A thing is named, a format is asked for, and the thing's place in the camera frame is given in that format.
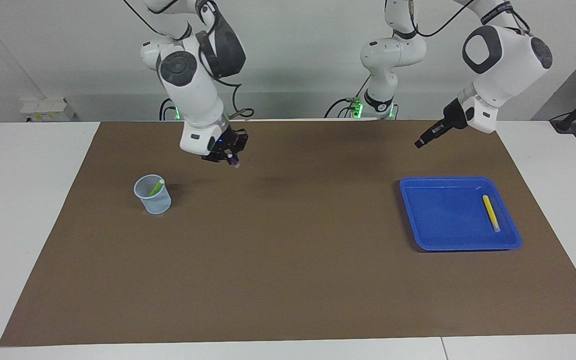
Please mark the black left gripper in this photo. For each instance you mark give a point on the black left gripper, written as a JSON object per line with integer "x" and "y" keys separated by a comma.
{"x": 454, "y": 117}

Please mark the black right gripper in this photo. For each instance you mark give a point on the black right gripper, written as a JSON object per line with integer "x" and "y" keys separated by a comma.
{"x": 228, "y": 142}

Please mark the purple pen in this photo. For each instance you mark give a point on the purple pen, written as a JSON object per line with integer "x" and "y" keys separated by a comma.
{"x": 235, "y": 164}

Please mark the green pen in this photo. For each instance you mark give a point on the green pen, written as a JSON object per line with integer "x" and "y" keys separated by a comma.
{"x": 156, "y": 189}

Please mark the yellow pen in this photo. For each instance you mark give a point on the yellow pen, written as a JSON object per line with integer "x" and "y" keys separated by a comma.
{"x": 490, "y": 210}

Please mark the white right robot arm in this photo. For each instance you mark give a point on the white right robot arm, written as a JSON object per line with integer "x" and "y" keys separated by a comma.
{"x": 193, "y": 95}

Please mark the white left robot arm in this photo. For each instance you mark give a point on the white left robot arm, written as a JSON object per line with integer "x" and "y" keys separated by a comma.
{"x": 508, "y": 60}

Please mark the translucent light blue cup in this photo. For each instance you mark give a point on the translucent light blue cup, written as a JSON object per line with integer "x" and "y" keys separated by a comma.
{"x": 155, "y": 205}

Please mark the blue plastic tray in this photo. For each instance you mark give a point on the blue plastic tray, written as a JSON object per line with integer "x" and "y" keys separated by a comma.
{"x": 448, "y": 235}

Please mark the brown table mat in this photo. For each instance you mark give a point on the brown table mat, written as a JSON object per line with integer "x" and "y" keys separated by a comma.
{"x": 288, "y": 250}

